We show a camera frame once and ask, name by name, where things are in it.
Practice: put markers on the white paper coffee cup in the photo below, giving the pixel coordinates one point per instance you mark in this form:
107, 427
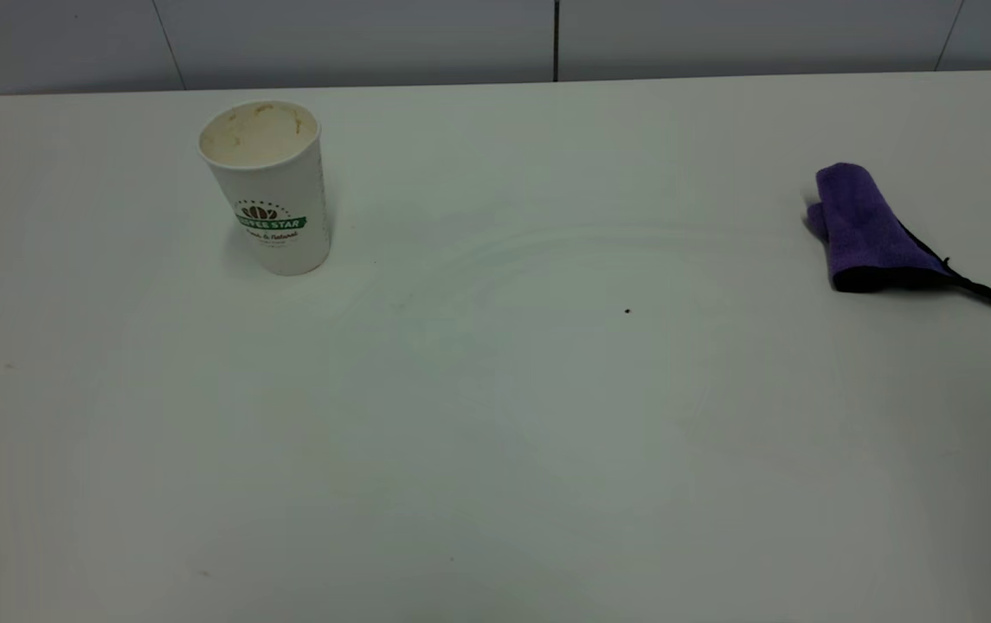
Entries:
274, 199

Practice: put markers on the purple cloth with black trim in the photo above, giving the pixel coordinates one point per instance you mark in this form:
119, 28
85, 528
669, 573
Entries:
863, 229

